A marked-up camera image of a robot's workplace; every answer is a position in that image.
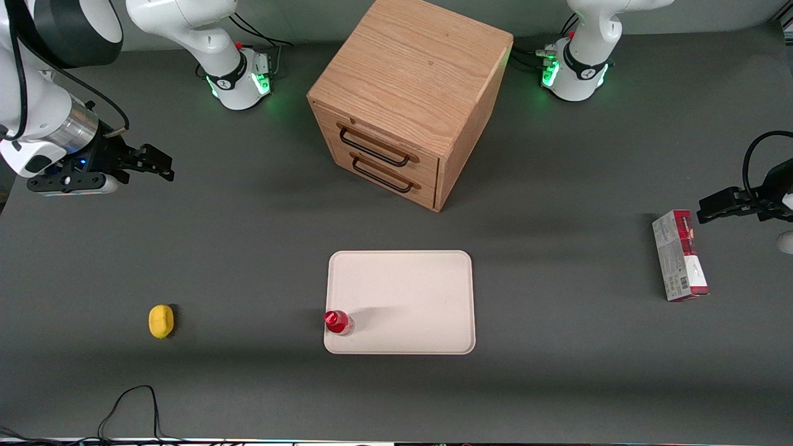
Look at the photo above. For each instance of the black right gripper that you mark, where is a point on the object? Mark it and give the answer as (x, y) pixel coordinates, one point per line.
(104, 156)

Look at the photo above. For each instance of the red coke bottle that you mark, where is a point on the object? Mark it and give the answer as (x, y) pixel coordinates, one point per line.
(337, 322)

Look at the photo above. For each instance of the white cutting board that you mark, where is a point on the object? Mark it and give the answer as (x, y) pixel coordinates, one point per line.
(409, 297)

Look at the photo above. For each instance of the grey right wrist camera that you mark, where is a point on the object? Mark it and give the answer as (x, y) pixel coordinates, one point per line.
(74, 184)

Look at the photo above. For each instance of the yellow lemon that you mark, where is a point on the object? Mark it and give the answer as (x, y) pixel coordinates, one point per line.
(161, 322)

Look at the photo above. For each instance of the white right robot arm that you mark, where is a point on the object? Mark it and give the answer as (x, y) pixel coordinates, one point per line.
(186, 25)

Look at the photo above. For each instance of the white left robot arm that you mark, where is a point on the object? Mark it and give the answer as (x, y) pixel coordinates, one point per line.
(579, 68)

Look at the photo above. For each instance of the grey and red carton box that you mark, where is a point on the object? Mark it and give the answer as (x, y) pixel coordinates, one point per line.
(680, 254)

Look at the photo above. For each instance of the wooden drawer front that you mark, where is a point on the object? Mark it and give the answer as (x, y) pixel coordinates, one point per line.
(384, 139)
(396, 192)

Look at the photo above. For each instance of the wooden drawer cabinet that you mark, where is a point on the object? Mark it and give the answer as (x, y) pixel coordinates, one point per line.
(409, 68)

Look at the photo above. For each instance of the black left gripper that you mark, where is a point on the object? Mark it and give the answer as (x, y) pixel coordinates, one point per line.
(767, 199)

